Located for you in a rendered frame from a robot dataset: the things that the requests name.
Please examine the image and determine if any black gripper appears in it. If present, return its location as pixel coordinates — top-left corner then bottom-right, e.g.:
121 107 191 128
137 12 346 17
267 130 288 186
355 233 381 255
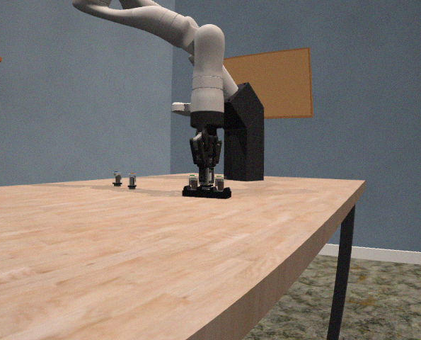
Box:
190 110 224 185

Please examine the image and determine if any black rack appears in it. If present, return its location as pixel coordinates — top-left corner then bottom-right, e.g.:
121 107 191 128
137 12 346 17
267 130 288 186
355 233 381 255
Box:
182 186 231 199

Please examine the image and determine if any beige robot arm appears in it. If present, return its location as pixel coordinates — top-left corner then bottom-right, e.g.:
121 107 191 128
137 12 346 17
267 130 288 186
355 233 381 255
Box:
72 0 238 116

